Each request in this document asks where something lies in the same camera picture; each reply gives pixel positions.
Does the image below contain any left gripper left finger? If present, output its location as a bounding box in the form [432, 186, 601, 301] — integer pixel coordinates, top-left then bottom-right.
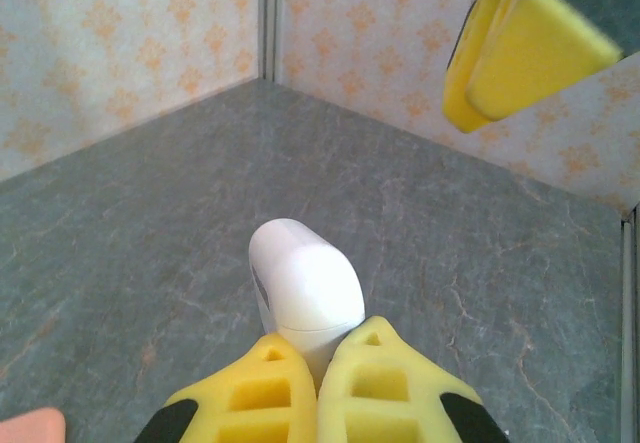
[132, 332, 320, 443]

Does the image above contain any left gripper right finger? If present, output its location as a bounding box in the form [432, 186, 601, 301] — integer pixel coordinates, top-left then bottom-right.
[318, 315, 511, 443]

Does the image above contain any white earbud charging case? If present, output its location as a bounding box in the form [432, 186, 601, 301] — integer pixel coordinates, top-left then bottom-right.
[248, 217, 367, 370]

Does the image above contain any pink earbud charging case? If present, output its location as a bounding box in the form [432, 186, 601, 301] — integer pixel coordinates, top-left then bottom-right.
[0, 406, 67, 443]

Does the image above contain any aluminium frame post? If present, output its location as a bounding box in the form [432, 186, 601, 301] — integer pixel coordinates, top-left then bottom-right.
[257, 0, 285, 83]

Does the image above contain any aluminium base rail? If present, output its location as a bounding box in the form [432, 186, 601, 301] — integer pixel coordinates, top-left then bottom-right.
[618, 197, 640, 443]

